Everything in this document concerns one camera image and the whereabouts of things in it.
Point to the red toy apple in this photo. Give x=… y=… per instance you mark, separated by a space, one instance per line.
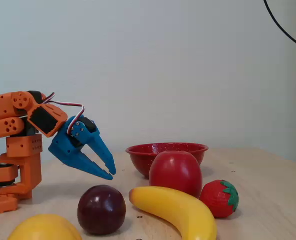
x=175 y=172

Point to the dark purple toy plum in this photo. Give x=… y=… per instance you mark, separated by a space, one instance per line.
x=100 y=210

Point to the orange robot base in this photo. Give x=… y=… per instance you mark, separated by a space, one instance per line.
x=30 y=172

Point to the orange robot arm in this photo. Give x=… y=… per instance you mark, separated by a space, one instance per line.
x=2 y=105

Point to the red speckled enamel bowl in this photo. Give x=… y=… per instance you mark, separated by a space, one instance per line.
x=142 y=160

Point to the orange yellow toy peach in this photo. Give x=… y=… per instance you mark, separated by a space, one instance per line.
x=42 y=230

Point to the red toy strawberry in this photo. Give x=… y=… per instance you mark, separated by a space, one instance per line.
x=215 y=200

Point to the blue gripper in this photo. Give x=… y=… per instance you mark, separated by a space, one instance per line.
x=65 y=147

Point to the yellow toy banana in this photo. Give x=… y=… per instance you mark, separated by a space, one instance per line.
x=175 y=207

